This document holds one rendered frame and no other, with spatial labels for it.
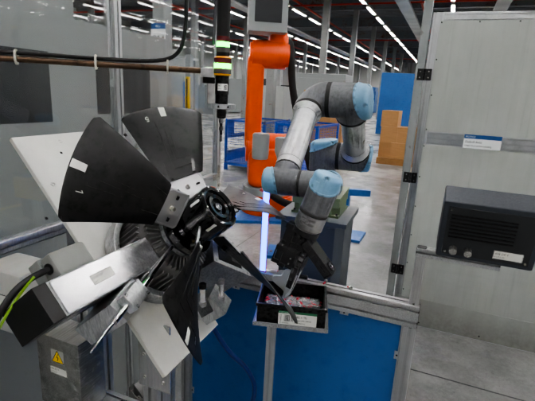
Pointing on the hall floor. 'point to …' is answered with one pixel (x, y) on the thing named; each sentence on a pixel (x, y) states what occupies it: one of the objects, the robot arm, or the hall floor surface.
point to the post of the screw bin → (269, 364)
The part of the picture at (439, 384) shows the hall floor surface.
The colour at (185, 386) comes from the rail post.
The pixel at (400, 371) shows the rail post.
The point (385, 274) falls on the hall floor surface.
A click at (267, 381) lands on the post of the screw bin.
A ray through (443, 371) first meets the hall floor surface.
